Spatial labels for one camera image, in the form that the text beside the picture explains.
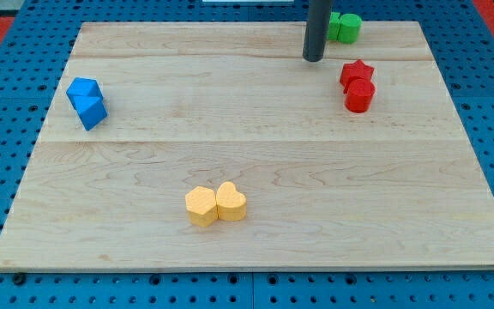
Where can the red circle block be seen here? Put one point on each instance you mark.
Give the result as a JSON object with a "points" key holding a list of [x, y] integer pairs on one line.
{"points": [[359, 95]]}

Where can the red star block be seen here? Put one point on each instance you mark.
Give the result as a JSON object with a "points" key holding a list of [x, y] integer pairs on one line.
{"points": [[352, 71]]}

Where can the green star block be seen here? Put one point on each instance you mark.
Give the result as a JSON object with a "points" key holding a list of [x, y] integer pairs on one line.
{"points": [[333, 26]]}

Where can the green circle block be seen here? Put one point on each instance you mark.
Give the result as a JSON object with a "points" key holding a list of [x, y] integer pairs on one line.
{"points": [[350, 25]]}

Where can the yellow heart block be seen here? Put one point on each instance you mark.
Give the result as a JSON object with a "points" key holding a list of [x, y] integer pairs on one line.
{"points": [[231, 203]]}

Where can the yellow hexagon block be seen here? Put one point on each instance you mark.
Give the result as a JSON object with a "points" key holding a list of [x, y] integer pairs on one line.
{"points": [[201, 206]]}

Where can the light wooden board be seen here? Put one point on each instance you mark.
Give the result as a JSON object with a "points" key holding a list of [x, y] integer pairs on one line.
{"points": [[201, 103]]}

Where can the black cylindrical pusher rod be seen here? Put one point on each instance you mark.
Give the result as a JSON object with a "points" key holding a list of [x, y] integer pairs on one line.
{"points": [[316, 31]]}

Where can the blue triangle block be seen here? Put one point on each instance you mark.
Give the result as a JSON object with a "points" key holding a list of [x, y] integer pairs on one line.
{"points": [[91, 110]]}

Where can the blue cube block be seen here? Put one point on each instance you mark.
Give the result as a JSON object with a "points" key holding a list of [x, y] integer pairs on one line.
{"points": [[83, 87]]}

